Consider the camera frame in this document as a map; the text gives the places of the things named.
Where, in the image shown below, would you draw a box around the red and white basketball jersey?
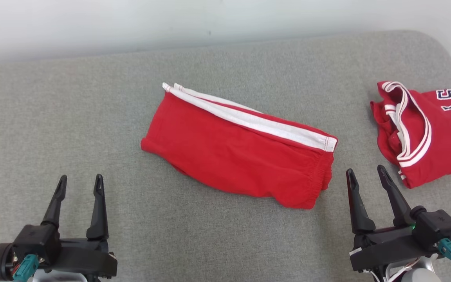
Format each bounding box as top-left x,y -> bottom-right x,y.
370,81 -> 451,189

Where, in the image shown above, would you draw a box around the red shorts with white stripes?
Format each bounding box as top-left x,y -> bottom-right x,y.
141,82 -> 338,210

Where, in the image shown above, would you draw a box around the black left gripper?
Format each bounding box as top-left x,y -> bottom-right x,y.
41,174 -> 118,280

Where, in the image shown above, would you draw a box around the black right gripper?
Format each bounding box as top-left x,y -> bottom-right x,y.
346,165 -> 438,273

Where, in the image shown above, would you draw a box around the teal left camera connector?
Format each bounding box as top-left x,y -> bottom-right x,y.
13,254 -> 40,282

